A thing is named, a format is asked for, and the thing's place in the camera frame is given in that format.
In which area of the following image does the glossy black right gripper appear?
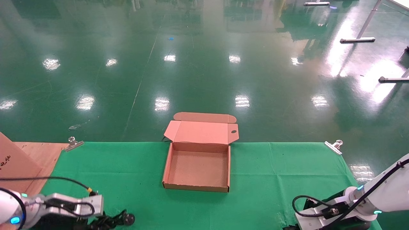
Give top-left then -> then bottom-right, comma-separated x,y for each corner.
283,190 -> 349,230

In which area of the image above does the glossy black left gripper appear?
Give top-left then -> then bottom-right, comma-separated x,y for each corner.
32,216 -> 96,230

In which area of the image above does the black power cord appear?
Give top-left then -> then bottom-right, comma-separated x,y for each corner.
75,209 -> 135,230

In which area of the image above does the flat open cardboard mailer box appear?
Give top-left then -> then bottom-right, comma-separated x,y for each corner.
162,112 -> 239,193

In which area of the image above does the green table cloth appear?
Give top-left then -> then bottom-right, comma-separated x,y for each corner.
19,142 -> 384,230

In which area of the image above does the silver metal binder clip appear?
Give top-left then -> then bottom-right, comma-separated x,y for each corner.
324,140 -> 343,156
64,136 -> 84,152

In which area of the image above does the clear plastic floor scrap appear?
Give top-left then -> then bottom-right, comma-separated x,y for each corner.
68,120 -> 90,130

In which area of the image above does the grey metal stand with pole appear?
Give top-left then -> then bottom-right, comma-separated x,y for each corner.
340,0 -> 382,44

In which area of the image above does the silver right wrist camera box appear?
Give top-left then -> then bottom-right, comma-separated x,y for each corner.
295,204 -> 373,230

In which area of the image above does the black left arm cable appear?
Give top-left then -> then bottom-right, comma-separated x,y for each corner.
0,176 -> 98,196

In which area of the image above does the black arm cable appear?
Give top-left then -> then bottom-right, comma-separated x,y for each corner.
292,159 -> 409,230
0,176 -> 98,196

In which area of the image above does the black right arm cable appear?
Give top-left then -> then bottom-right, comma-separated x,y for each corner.
292,159 -> 409,230

